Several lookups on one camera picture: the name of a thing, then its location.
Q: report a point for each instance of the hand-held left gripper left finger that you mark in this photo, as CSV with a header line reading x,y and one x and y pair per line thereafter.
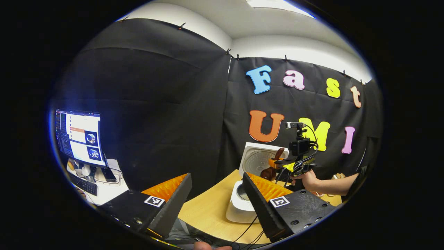
x,y
173,205

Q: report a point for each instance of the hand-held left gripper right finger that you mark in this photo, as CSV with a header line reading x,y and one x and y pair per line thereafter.
x,y
260,208

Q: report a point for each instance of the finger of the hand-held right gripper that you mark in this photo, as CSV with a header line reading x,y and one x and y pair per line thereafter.
x,y
281,164

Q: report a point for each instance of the brown wooden spoon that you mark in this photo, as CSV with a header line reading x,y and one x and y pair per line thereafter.
x,y
267,173

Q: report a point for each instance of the white rice cooker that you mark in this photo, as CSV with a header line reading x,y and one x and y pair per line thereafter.
x,y
255,161

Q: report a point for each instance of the white side desk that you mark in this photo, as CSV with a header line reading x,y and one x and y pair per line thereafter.
x,y
111,192

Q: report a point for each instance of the black smartphone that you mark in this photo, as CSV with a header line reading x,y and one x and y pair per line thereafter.
x,y
108,174

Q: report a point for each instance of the black keyboard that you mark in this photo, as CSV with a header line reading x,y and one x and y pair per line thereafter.
x,y
83,184

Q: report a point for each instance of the computer monitor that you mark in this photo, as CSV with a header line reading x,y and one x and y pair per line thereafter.
x,y
79,135

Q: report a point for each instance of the long ceiling light panel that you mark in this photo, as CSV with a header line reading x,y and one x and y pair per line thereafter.
x,y
281,5

